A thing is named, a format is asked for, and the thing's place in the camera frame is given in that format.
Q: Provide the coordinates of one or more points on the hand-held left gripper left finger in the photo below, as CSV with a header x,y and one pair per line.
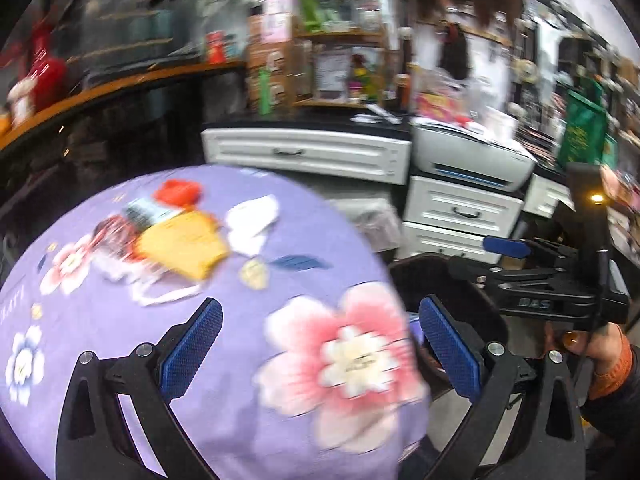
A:
x,y
192,350

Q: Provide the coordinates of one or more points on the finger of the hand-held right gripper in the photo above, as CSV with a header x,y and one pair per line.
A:
x,y
505,247
475,267

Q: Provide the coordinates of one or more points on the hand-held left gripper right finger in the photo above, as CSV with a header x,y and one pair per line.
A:
x,y
450,350

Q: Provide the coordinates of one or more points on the black trash bin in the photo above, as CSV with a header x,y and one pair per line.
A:
x,y
480,320

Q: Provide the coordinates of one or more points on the white tissue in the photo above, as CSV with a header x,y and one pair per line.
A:
x,y
250,222
150,282

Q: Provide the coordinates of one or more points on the yellow foam fruit net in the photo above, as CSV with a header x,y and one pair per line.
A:
x,y
185,245

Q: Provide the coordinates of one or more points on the red plastic wrapper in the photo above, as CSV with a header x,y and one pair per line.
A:
x,y
177,192

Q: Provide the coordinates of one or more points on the person's right forearm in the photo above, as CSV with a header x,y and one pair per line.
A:
x,y
620,390

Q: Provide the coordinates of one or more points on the person's right hand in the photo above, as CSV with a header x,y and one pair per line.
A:
x,y
605,350

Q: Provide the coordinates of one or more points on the purple floral tablecloth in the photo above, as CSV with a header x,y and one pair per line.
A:
x,y
210,360

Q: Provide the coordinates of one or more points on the white drawer stack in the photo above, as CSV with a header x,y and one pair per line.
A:
x,y
460,210

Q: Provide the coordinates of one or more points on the white printer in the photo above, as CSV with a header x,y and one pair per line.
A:
x,y
470,157

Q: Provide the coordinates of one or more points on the white paper box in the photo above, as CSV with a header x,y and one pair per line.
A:
x,y
499,124

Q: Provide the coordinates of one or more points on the green shopping bag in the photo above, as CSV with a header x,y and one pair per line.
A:
x,y
585,125

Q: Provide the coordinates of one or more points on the plastic bag with colourful items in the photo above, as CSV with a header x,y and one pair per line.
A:
x,y
440,105

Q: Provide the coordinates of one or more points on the white clip tool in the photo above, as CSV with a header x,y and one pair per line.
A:
x,y
375,115

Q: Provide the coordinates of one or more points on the dark wig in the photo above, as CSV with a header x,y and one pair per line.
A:
x,y
455,50

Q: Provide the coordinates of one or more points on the wide white drawer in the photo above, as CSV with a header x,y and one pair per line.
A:
x,y
300,152

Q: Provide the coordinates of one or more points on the wooden desktop rack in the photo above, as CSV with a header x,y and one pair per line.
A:
x,y
340,103

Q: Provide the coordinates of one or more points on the colourful toy figure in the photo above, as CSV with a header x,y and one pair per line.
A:
x,y
365,77

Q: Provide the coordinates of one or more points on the printed paper sheet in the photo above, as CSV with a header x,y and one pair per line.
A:
x,y
331,70

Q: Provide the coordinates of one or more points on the brown printed box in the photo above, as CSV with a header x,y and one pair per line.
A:
x,y
272,57
282,92

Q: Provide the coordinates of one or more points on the green bottle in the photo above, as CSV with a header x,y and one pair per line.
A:
x,y
265,92

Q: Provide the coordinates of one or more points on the curved wooden counter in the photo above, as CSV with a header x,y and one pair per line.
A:
x,y
125,85

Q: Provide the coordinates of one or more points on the small white jar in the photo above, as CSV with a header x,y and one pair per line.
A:
x,y
21,105

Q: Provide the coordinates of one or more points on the red tin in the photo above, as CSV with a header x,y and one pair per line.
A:
x,y
215,47

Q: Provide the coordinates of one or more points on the teal tin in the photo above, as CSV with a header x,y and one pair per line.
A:
x,y
232,47

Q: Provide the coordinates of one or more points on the red vase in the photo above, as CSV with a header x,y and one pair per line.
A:
x,y
47,75

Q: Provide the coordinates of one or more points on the glass display case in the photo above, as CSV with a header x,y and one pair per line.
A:
x,y
125,25

